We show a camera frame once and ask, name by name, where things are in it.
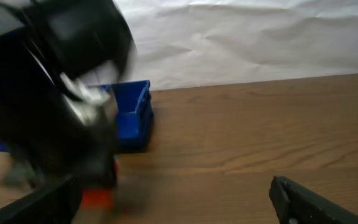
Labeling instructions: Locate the orange candy box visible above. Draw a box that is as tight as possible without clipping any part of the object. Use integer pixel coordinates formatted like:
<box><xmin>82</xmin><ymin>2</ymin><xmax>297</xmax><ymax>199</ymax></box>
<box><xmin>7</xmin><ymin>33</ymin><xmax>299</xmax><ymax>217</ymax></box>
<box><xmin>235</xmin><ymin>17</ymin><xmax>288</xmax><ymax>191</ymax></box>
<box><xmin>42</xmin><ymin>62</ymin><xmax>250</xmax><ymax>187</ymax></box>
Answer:
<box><xmin>80</xmin><ymin>185</ymin><xmax>117</xmax><ymax>213</ymax></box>

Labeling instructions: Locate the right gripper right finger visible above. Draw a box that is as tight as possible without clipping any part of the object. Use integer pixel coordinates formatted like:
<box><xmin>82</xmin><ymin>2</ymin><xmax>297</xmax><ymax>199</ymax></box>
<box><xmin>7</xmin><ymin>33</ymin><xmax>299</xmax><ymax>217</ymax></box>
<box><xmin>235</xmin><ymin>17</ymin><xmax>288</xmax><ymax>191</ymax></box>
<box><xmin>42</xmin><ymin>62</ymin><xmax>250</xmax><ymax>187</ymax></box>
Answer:
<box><xmin>268</xmin><ymin>175</ymin><xmax>358</xmax><ymax>224</ymax></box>

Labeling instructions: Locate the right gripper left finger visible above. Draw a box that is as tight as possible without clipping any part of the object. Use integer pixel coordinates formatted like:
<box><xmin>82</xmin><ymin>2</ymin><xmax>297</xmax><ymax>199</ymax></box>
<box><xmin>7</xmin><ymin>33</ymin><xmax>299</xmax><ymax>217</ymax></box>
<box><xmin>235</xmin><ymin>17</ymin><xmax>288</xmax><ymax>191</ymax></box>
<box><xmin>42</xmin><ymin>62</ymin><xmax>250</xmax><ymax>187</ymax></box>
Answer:
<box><xmin>0</xmin><ymin>175</ymin><xmax>83</xmax><ymax>224</ymax></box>

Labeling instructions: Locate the blue tray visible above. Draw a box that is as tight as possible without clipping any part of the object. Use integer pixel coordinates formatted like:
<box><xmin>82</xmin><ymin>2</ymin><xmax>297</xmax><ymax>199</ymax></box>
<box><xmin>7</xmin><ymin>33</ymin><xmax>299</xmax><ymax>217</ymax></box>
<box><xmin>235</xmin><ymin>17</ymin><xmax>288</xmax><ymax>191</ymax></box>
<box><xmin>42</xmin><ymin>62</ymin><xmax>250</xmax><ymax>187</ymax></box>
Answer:
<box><xmin>0</xmin><ymin>80</ymin><xmax>154</xmax><ymax>153</ymax></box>

